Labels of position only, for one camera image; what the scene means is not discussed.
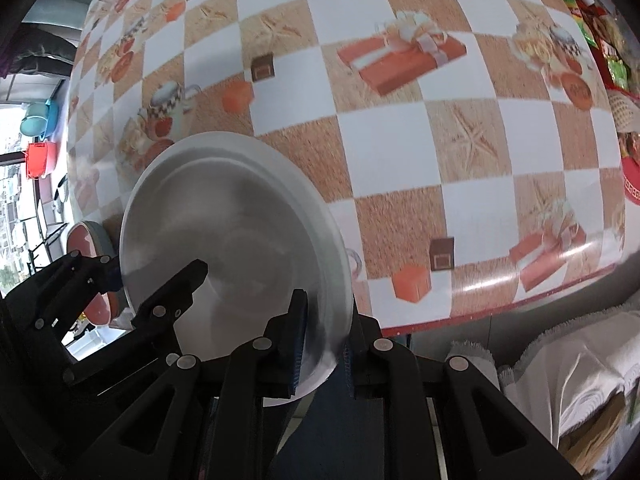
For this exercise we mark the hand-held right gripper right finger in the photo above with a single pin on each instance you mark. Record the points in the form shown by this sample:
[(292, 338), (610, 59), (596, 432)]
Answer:
[(348, 367)]

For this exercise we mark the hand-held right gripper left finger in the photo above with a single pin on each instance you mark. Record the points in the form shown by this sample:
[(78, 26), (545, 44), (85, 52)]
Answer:
[(297, 345)]

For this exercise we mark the small green packet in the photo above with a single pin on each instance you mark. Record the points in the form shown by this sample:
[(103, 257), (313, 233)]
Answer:
[(617, 72)]

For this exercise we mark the teal plastic basin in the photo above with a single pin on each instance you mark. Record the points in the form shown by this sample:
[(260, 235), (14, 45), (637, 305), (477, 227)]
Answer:
[(35, 120)]

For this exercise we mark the red plastic bucket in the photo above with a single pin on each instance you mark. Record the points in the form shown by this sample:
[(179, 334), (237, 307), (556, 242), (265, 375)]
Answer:
[(42, 157)]

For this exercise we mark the round steel plate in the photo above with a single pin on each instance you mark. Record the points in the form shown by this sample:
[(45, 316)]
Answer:
[(225, 210)]

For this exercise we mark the white foam fruit net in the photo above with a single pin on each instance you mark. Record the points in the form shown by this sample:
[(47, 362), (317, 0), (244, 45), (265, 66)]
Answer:
[(625, 107)]

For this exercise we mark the white fringed blanket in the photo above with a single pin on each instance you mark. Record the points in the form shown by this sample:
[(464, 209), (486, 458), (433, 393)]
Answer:
[(575, 360)]

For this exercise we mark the grey cushion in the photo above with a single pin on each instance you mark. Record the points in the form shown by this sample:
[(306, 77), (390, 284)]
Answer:
[(45, 55)]

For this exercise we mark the pile of snack packets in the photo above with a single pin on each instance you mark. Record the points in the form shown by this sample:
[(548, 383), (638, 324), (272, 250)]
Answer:
[(607, 30)]

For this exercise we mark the green snack packet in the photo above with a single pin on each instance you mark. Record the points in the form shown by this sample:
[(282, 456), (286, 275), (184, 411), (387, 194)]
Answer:
[(582, 22)]

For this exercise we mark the cardboard box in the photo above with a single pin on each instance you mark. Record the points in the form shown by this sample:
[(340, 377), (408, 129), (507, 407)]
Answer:
[(595, 435)]

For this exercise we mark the checkered printed tablecloth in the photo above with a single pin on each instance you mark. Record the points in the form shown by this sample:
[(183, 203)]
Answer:
[(400, 160)]

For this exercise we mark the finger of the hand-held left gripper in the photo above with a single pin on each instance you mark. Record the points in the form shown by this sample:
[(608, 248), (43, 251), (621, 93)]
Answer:
[(175, 290), (112, 280)]

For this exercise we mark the red cushioned stool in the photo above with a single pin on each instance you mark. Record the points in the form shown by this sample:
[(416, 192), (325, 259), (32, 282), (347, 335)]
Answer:
[(100, 310), (90, 240)]

